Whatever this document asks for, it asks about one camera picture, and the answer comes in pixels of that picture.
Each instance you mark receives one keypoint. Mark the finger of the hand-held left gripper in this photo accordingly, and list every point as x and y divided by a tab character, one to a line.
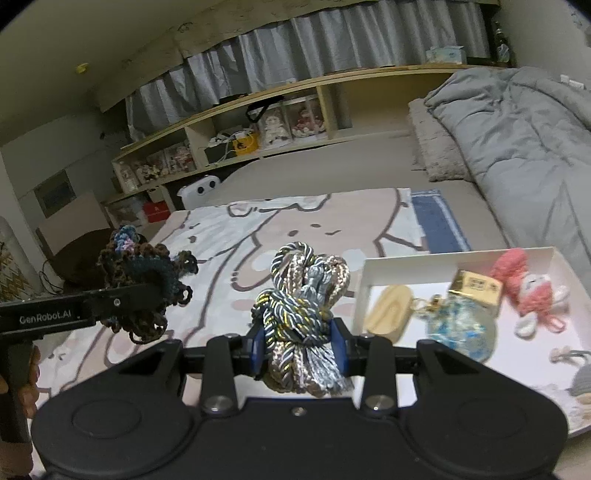
122	302

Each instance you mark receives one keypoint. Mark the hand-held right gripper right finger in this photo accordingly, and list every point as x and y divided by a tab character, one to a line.
338	346

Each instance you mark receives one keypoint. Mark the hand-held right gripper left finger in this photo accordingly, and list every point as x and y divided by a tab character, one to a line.
257	348

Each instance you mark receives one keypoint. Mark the dark crochet piece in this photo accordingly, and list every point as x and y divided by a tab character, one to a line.
138	263

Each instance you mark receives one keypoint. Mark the blue floral pouch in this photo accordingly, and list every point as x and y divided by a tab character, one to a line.
461	330

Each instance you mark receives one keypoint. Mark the white cardboard box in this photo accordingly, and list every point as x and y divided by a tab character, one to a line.
521	369

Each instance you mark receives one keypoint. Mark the pink white crochet doll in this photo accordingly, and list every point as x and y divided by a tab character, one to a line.
531	295

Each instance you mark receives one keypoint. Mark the grey crochet doll beige hat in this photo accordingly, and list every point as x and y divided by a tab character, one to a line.
582	383

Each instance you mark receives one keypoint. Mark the person's left hand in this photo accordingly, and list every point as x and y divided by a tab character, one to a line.
34	378

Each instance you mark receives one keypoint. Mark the zigzag patterned cloth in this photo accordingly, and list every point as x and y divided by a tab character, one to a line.
16	272

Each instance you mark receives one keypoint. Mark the dark brown round seat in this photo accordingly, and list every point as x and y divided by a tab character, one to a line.
78	263

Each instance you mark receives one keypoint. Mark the oval wooden piece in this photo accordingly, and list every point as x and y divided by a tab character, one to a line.
390	314

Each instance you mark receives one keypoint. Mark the red box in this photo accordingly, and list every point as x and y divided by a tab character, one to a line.
156	212

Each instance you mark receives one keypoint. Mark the brown cardboard box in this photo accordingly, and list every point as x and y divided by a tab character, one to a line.
74	217

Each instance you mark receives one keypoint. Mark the bear printed blanket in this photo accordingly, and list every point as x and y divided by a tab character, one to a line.
277	230

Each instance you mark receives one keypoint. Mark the doll in clear box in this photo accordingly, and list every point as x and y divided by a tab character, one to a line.
307	121
276	129
179	159
148	170

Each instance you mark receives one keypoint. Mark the white device with black eyes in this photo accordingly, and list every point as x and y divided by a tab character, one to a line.
201	190

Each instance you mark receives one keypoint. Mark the gold packet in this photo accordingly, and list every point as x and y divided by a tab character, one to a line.
478	288

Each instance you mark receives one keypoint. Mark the beige bed mattress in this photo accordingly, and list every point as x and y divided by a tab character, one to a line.
323	170

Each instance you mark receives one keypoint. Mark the yellow bag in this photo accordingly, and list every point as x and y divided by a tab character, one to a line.
244	142

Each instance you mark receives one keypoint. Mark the beige fuzzy pillow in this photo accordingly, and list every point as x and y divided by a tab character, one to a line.
438	143

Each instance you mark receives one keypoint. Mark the long wooden shelf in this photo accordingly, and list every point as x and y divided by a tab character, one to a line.
286	92

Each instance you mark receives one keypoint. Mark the grey quilt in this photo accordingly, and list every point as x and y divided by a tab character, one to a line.
531	152

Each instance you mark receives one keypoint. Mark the grey curtain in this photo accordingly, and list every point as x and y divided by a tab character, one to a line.
323	50

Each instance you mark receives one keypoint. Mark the tissue box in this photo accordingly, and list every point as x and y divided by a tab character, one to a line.
445	55

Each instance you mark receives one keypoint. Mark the dark glass bottle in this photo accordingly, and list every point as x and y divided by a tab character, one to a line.
502	44

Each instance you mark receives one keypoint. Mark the small yellow wall sticker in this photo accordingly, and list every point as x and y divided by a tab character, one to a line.
81	68

